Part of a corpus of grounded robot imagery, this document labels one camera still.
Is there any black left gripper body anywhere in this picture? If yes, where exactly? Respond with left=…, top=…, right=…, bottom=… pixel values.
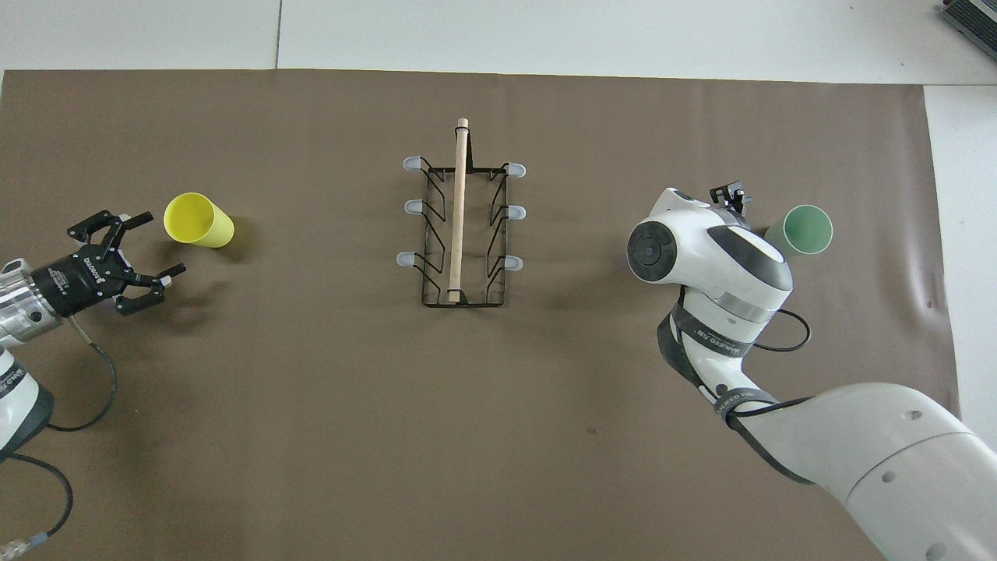
left=30, top=246, right=130, bottom=317

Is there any yellow plastic cup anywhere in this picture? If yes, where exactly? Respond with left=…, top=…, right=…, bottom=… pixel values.
left=164, top=192, right=235, bottom=249

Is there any pale green plastic cup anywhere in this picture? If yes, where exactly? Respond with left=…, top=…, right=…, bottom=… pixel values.
left=763, top=204, right=834, bottom=256

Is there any brown paper table mat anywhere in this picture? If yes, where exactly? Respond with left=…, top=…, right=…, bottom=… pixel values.
left=0, top=69, right=960, bottom=561

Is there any grey ribbed device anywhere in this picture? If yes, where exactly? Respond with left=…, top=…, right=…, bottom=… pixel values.
left=939, top=0, right=997, bottom=44

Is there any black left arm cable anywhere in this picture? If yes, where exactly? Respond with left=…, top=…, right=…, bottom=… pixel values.
left=0, top=316, right=119, bottom=556

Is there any black wire cup rack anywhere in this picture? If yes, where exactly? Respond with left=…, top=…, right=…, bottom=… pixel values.
left=396, top=118, right=527, bottom=309

